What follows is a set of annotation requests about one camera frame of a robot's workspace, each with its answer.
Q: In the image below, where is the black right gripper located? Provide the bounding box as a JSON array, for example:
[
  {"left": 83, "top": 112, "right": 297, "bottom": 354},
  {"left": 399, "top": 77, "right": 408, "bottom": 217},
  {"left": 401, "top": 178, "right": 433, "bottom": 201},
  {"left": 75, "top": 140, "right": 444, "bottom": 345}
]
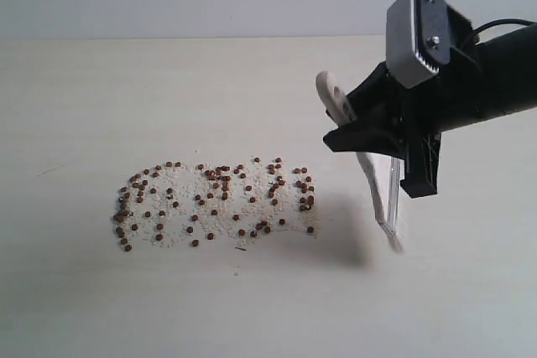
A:
[{"left": 323, "top": 45, "right": 481, "bottom": 199}]

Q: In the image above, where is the white wooden paintbrush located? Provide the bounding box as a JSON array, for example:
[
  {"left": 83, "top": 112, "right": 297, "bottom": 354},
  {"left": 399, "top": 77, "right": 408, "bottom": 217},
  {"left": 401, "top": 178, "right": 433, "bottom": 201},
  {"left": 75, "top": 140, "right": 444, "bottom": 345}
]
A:
[{"left": 315, "top": 70, "right": 404, "bottom": 253}]

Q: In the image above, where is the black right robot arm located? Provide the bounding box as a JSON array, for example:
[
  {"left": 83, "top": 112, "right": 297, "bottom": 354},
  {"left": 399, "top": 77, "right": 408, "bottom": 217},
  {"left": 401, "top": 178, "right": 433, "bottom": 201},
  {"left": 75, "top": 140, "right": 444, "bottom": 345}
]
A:
[{"left": 323, "top": 25, "right": 536, "bottom": 198}]

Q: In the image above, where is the pile of white grains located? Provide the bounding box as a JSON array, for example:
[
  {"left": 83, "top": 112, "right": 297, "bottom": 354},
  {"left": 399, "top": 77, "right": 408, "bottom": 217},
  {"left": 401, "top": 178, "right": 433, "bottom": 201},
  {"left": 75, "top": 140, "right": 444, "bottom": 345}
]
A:
[{"left": 112, "top": 156, "right": 320, "bottom": 252}]

